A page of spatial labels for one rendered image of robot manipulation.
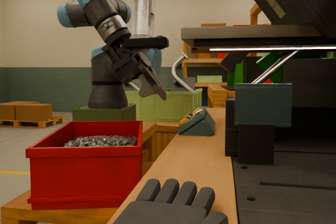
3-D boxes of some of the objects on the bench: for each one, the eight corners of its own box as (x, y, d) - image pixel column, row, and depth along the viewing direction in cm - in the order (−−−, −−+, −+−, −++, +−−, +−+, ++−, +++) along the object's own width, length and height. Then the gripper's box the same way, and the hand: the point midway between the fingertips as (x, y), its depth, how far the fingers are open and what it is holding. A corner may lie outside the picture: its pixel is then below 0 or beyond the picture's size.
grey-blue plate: (234, 162, 52) (235, 83, 51) (233, 159, 54) (235, 83, 53) (290, 165, 50) (293, 84, 49) (288, 162, 52) (290, 83, 51)
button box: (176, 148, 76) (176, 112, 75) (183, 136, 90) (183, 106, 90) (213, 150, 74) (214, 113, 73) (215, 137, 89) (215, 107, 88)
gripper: (109, 49, 84) (149, 110, 83) (96, 46, 75) (141, 115, 74) (133, 31, 82) (174, 94, 82) (122, 26, 73) (169, 97, 73)
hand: (164, 94), depth 78 cm, fingers closed
